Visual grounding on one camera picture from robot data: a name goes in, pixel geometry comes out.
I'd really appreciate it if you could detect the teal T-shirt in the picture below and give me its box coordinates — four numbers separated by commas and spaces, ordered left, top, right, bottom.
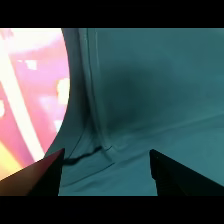
44, 27, 224, 197

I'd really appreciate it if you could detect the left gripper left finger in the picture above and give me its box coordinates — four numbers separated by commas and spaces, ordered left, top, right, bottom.
0, 147, 66, 197

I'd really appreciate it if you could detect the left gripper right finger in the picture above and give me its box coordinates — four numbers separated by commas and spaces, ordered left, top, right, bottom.
149, 148, 224, 197

